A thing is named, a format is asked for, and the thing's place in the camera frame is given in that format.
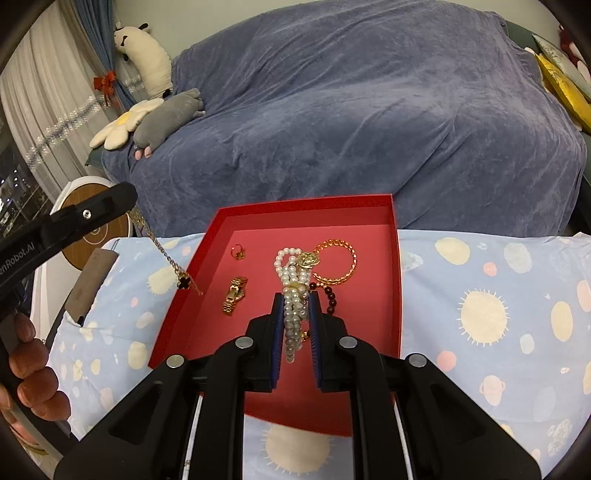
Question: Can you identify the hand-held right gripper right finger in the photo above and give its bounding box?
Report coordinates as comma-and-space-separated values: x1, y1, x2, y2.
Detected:
307, 293, 541, 480

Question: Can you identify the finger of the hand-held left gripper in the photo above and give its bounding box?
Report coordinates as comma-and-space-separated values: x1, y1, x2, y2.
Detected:
50, 182, 139, 246

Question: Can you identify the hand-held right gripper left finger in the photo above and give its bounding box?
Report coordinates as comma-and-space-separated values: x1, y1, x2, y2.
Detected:
54, 292, 284, 480

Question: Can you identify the white pearl bracelet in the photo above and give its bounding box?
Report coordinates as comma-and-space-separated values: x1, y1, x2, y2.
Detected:
274, 247, 311, 364

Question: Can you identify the dark bead bracelet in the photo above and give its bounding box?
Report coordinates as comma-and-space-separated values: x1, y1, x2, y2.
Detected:
310, 281, 340, 319

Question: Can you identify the gold wristwatch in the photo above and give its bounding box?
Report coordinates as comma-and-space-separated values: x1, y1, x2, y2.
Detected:
223, 276, 249, 317

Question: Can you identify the gold chain bangle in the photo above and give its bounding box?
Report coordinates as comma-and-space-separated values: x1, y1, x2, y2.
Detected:
310, 239, 358, 286

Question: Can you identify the gold necklace with black pendant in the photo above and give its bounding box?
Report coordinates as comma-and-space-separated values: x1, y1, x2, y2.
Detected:
129, 208, 205, 297

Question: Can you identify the red cardboard box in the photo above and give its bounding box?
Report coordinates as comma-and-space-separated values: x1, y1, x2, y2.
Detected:
148, 194, 407, 438

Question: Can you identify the person's left hand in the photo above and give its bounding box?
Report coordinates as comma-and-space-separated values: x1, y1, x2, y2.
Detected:
0, 314, 72, 422

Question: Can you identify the white device with wooden disc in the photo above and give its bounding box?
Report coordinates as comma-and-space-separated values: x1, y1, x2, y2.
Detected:
34, 178, 134, 324

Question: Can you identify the grey rectangular pad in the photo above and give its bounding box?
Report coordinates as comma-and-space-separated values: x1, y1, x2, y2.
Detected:
65, 248, 118, 326

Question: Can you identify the flower-shaped cushion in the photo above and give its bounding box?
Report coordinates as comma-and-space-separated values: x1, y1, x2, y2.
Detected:
89, 98, 166, 151

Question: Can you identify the grey plush toy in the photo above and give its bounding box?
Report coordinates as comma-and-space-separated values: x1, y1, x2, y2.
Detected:
132, 88, 206, 160

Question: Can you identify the red curtain bow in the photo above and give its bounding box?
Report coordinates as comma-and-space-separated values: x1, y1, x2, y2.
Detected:
93, 71, 116, 104

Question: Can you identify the white sheer curtain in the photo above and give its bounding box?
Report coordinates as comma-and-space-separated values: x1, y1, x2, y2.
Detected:
0, 0, 125, 204

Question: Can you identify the light blue printed tablecloth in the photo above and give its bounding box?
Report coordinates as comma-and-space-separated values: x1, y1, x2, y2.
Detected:
46, 228, 591, 480

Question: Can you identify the white sheep plush toy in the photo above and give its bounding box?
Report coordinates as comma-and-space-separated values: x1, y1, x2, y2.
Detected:
113, 22, 174, 97

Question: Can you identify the blue curtain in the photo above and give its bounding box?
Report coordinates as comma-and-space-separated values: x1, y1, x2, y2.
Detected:
88, 0, 139, 112

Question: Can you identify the blue blanket covered sofa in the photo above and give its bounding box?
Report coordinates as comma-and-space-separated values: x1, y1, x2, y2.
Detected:
99, 0, 587, 238

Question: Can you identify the yellow cushion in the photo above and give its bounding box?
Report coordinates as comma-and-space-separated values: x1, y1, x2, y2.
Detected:
536, 53, 591, 134

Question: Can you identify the dark green sofa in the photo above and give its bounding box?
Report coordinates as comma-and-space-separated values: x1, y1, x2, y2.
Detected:
505, 21, 541, 51

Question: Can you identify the silver cushion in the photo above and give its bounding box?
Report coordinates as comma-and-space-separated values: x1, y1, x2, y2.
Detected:
531, 33, 591, 100

